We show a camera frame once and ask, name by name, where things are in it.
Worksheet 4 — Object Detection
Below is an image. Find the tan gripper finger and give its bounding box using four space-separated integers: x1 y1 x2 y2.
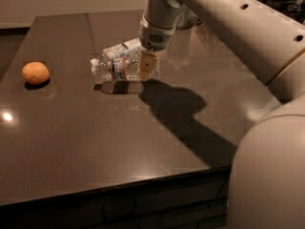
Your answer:
138 51 158 80

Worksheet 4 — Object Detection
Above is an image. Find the orange fruit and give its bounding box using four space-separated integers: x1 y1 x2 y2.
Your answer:
22 62 50 85

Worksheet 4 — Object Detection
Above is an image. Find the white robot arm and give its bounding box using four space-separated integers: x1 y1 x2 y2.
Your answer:
139 0 305 229

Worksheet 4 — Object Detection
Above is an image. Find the clear water bottle red label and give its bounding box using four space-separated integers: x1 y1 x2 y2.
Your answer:
91 54 160 82

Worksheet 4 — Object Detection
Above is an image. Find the blue label plastic bottle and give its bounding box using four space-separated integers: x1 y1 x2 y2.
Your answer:
90 38 142 66

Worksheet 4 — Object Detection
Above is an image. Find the metal utensil cup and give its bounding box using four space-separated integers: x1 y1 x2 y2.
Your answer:
175 8 200 30

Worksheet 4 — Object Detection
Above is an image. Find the black drawer handle left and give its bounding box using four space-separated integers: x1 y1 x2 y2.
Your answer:
102 202 137 221

